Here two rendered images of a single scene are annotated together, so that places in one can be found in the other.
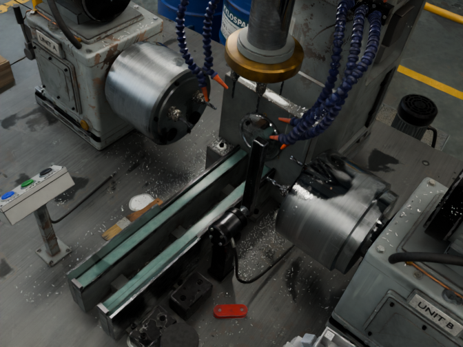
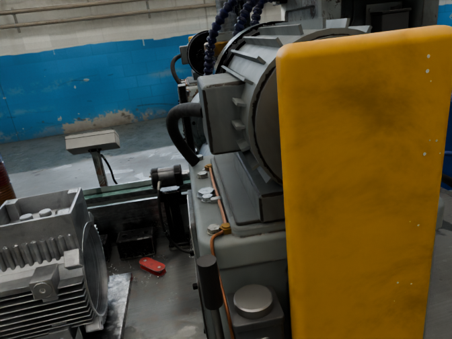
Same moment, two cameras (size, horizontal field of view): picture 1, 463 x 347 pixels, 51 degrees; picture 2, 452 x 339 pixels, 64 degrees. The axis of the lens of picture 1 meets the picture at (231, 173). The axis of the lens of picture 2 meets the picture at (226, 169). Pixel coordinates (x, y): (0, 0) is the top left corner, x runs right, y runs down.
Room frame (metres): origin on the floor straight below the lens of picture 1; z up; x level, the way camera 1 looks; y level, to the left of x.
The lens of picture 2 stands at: (0.23, -0.80, 1.36)
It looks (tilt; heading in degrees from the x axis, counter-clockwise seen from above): 21 degrees down; 51
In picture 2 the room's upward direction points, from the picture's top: 7 degrees counter-clockwise
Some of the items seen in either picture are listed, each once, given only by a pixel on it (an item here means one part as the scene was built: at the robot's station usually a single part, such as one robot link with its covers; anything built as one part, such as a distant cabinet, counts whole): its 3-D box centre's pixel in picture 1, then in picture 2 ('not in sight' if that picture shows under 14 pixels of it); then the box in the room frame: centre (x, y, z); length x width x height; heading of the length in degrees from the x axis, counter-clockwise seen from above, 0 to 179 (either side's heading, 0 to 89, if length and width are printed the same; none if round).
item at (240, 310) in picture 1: (230, 311); (152, 266); (0.56, -0.05, 0.81); 0.09 x 0.03 x 0.02; 101
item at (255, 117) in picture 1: (259, 136); not in sight; (0.99, -0.06, 1.01); 0.15 x 0.02 x 0.15; 56
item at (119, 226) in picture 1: (134, 219); not in sight; (0.80, 0.26, 0.80); 0.21 x 0.05 x 0.01; 145
